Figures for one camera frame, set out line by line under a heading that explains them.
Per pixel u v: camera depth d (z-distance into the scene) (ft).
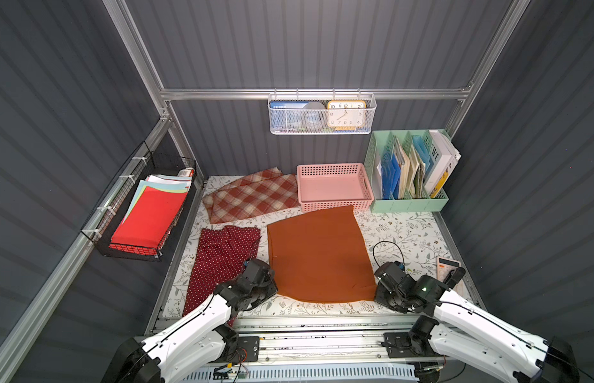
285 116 2.75
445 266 2.95
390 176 3.22
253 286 2.08
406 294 1.96
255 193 3.75
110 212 2.08
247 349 2.42
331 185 3.86
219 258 3.03
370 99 2.92
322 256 3.18
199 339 1.62
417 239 3.25
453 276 2.73
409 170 3.16
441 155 3.07
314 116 2.87
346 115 2.91
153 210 2.44
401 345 2.42
